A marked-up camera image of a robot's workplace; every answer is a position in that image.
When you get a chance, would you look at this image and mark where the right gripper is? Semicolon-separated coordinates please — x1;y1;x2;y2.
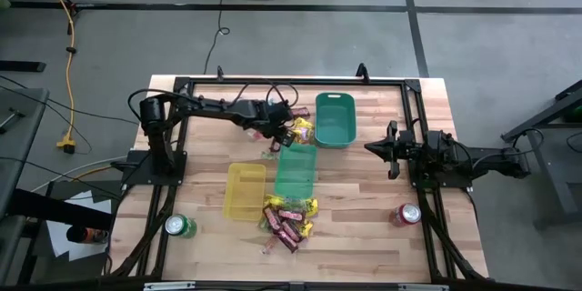
364;120;426;180

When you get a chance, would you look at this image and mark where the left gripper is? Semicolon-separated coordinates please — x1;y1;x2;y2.
252;99;299;147

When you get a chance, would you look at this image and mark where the translucent green plastic bin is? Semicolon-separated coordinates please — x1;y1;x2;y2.
274;143;318;200

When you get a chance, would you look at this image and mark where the orange clear-wrapped candy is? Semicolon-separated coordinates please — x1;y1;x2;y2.
260;236;279;256

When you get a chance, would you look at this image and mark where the opaque teal plastic bin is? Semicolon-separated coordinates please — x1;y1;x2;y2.
314;92;357;150

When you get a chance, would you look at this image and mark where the red soda can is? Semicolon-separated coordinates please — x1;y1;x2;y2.
389;203;423;228

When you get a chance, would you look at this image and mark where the translucent yellow plastic bin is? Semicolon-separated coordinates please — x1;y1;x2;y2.
222;162;267;223

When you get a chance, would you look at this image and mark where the green soda can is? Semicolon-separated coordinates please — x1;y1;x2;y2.
164;213;198;240

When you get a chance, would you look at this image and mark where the black steel stand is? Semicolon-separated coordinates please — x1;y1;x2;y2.
499;78;582;231

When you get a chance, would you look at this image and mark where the white paper sheet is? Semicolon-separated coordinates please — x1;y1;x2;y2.
45;189;114;263

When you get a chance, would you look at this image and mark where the yellow power outlet block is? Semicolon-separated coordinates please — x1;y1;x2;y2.
55;135;77;155

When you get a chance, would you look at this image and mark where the black orange bottle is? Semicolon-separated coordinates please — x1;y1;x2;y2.
65;226;111;246

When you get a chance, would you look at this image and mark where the black beam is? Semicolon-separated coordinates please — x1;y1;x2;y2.
0;187;115;233

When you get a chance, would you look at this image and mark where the gray side table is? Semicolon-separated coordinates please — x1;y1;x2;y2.
0;85;50;283

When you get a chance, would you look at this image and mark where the black flat bar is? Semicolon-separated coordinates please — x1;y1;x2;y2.
0;59;47;74

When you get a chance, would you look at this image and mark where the metal hand tool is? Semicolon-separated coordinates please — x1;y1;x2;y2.
0;106;26;135

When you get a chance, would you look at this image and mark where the black aluminium table frame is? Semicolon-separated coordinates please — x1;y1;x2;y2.
103;75;490;283

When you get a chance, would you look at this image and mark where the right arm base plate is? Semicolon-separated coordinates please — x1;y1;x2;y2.
408;170;474;190

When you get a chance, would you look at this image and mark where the thin black floor cable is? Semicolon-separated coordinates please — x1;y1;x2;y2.
203;0;231;75

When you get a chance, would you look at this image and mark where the silver metal bracket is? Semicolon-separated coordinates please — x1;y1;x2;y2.
143;281;197;291
397;283;450;291

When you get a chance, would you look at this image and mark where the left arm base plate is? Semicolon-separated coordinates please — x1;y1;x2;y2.
121;148;188;187

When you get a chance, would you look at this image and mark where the orange cable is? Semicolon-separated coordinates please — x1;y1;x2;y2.
71;165;115;182

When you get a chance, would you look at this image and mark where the white cable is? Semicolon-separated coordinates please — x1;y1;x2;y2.
30;155;131;194

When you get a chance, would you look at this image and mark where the yellow extension cord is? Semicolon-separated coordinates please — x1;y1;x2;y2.
35;0;77;146

